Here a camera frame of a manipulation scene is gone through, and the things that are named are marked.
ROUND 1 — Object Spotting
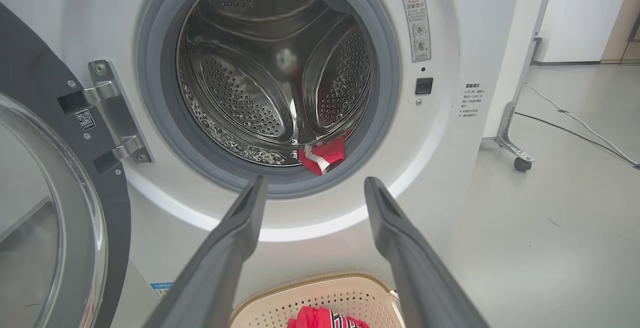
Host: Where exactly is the black floor cable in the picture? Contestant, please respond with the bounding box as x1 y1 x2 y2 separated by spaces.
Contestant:
514 112 640 170

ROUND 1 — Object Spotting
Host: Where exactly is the brown wooden door panel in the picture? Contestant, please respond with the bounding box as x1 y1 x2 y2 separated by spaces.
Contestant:
600 0 640 65

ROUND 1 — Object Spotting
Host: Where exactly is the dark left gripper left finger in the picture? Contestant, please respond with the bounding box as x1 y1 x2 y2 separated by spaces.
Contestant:
142 175 270 328

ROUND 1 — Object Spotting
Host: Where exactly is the round glass washing machine door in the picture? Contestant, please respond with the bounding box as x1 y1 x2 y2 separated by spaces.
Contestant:
0 2 132 328

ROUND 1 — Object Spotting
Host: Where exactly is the red jersey with number print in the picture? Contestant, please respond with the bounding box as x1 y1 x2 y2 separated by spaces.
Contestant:
287 306 371 328

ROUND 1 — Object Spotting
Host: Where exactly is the white floor cable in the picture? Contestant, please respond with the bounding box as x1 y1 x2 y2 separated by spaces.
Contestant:
522 82 640 167

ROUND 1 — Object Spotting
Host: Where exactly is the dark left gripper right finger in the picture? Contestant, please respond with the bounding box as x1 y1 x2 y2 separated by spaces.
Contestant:
364 176 491 328

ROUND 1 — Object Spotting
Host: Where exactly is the white washing machine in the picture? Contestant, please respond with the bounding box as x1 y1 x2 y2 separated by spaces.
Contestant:
0 0 525 328

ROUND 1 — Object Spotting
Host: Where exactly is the white partition with wheeled foot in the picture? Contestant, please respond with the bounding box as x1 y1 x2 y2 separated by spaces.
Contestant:
481 0 559 172

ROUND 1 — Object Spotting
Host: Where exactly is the red garment with white stripes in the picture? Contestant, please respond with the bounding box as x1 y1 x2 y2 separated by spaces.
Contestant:
297 134 347 177

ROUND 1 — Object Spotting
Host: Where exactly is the cream perforated laundry basket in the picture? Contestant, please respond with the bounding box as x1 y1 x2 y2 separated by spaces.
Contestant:
230 273 407 328

